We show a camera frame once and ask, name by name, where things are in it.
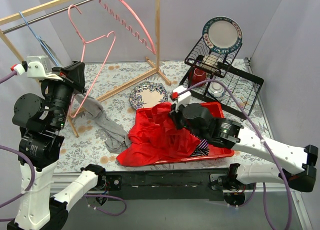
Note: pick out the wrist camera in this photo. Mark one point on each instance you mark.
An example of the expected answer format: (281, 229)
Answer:
(36, 67)
(181, 98)

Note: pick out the cream ceramic cup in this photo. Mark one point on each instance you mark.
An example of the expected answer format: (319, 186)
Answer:
(210, 61)

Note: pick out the black white striped tank top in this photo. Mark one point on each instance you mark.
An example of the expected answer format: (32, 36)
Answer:
(201, 150)

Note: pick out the red plastic tray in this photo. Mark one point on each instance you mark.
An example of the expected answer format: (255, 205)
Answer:
(214, 152)

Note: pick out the green rimmed white plate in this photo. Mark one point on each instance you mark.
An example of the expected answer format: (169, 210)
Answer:
(222, 35)

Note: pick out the black base frame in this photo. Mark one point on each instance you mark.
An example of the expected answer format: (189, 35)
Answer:
(173, 185)

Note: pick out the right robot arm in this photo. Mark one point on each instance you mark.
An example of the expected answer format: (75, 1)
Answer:
(286, 164)

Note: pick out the floral table mat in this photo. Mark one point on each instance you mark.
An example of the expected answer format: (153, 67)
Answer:
(90, 148)

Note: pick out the blue floral plate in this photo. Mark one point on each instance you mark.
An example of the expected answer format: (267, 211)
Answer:
(148, 95)

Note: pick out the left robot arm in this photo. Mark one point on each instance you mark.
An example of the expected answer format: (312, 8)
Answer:
(40, 119)

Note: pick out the blue wire hanger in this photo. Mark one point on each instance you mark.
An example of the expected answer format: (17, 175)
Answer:
(45, 47)

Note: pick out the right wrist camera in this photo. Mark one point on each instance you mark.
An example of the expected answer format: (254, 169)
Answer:
(181, 98)

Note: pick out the grey tank top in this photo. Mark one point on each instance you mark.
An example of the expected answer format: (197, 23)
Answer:
(117, 138)

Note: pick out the red tank top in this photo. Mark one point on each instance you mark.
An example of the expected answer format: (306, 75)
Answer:
(158, 140)

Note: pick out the blue white small bowl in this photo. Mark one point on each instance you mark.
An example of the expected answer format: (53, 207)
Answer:
(216, 90)

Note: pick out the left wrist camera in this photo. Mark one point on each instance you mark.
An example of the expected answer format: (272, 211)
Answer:
(36, 67)

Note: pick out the black wire dish rack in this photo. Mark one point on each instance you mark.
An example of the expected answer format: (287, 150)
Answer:
(243, 85)

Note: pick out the red bowl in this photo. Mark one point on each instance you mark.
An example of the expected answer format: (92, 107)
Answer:
(197, 75)

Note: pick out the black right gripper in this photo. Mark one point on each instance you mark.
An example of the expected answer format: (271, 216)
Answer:
(175, 117)

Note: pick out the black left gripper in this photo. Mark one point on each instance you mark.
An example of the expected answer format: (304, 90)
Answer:
(70, 79)

